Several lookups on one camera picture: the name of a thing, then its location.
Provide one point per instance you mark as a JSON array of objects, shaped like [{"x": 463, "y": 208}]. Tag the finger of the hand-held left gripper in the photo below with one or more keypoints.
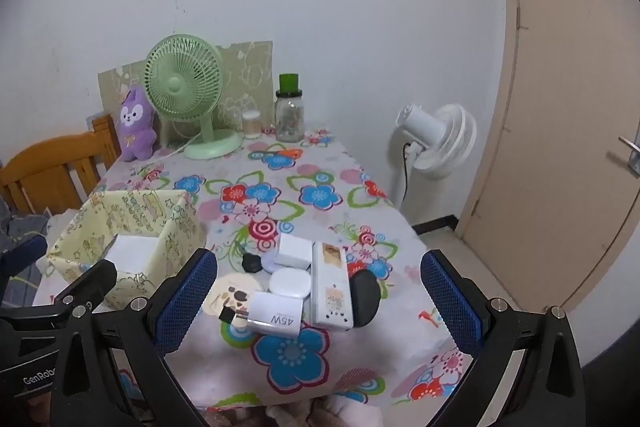
[
  {"x": 90, "y": 279},
  {"x": 22, "y": 252}
]

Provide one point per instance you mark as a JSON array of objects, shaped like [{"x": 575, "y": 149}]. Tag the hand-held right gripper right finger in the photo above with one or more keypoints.
[{"x": 450, "y": 302}]

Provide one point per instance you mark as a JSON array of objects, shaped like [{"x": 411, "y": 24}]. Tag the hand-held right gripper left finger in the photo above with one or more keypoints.
[{"x": 185, "y": 302}]

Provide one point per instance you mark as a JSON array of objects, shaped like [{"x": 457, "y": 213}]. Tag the round tin with hedgehog print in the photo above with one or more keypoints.
[{"x": 235, "y": 292}]

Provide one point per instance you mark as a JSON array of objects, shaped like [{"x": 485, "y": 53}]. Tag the yellow printed box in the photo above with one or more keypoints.
[{"x": 145, "y": 212}]

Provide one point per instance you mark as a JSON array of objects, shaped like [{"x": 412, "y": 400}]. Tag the small white charger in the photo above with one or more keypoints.
[{"x": 272, "y": 312}]

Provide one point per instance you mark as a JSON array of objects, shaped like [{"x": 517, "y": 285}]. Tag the lavender round object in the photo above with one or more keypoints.
[{"x": 270, "y": 266}]

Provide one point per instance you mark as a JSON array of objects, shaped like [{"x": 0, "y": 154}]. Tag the white oval case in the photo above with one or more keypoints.
[{"x": 290, "y": 281}]

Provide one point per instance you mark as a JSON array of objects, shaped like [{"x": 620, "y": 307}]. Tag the large white charger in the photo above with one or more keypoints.
[{"x": 295, "y": 249}]

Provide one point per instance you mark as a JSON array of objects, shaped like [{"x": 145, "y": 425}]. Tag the blue plaid bedding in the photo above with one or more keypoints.
[{"x": 25, "y": 222}]

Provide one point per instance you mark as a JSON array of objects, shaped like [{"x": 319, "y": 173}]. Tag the small black object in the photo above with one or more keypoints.
[{"x": 252, "y": 263}]

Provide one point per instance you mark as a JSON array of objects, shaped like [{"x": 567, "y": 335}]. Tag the black oval case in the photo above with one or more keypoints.
[{"x": 367, "y": 297}]

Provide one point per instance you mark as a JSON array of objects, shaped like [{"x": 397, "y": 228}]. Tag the wooden chair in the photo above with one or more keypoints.
[{"x": 50, "y": 162}]

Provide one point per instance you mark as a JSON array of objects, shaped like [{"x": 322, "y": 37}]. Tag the long white box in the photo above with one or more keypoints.
[{"x": 320, "y": 297}]

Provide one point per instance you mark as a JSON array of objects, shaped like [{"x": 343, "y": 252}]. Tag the purple plush toy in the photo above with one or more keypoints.
[{"x": 134, "y": 127}]

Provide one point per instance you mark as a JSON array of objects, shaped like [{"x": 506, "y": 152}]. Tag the white standing fan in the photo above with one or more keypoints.
[{"x": 445, "y": 142}]

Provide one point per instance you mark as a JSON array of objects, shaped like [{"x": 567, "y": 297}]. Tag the cotton swab container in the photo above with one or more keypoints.
[{"x": 251, "y": 124}]

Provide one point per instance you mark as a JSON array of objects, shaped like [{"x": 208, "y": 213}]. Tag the green desk fan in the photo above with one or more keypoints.
[{"x": 175, "y": 84}]

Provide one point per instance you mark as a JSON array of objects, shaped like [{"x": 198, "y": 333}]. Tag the glass jar with green lid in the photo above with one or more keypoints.
[{"x": 290, "y": 117}]

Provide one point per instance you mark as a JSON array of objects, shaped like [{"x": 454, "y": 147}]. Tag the beige door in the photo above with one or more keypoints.
[{"x": 560, "y": 107}]

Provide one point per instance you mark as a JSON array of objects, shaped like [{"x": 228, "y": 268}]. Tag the beige printed board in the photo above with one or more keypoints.
[{"x": 250, "y": 72}]

